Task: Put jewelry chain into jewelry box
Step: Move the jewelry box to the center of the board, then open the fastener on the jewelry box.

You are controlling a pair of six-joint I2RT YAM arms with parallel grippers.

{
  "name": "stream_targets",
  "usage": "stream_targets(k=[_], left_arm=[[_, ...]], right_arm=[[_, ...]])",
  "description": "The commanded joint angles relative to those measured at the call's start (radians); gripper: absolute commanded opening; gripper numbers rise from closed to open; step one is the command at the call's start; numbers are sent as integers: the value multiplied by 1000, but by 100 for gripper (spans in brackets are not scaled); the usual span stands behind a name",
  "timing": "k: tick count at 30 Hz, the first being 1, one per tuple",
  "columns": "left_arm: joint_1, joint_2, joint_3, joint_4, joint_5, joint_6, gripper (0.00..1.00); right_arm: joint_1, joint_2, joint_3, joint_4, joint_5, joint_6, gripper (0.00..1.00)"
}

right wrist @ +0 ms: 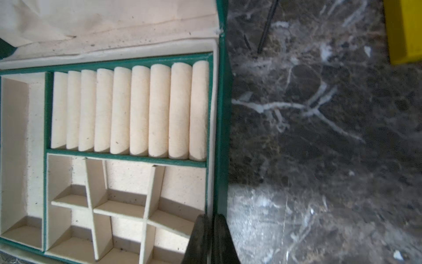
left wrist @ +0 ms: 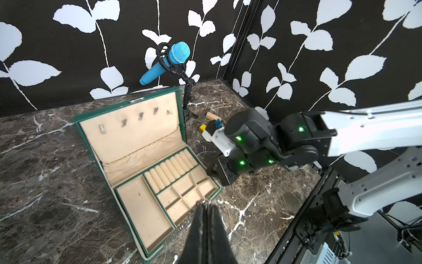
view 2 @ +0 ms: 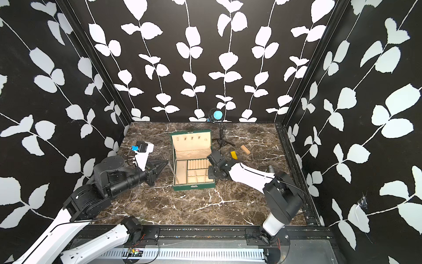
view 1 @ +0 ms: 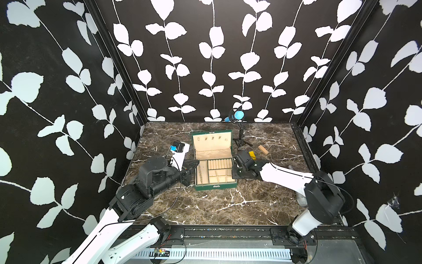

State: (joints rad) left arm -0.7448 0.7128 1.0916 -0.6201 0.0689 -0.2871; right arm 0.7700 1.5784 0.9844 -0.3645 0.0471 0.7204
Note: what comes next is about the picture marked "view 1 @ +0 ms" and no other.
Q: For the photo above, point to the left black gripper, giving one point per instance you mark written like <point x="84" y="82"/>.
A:
<point x="187" y="172"/>

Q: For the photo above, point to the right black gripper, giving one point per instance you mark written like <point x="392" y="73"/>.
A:
<point x="234" y="175"/>

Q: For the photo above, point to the green jewelry box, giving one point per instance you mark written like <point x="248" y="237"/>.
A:
<point x="214" y="151"/>

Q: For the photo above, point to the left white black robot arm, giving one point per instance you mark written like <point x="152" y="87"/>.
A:
<point x="155" y="176"/>

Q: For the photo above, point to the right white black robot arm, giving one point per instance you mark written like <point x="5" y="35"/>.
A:
<point x="316" y="192"/>

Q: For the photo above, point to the yellow block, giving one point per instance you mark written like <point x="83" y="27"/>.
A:
<point x="252" y="154"/>

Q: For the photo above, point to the wooden block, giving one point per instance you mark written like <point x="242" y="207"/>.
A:
<point x="263" y="150"/>

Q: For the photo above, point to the blue microphone on tripod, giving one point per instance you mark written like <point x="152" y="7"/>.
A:
<point x="237" y="117"/>

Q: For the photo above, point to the small circuit board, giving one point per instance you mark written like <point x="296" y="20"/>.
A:
<point x="157" y="253"/>

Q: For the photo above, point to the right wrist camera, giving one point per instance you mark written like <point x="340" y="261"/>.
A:
<point x="244" y="159"/>

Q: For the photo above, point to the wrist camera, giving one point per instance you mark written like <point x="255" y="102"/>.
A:
<point x="179" y="150"/>
<point x="244" y="159"/>

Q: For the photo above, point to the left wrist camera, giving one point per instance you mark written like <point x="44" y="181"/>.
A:
<point x="179" y="150"/>

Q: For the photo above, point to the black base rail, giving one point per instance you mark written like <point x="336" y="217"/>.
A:
<point x="277" y="234"/>

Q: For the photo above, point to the white slotted cable duct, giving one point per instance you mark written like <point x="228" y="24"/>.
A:
<point x="274" y="255"/>

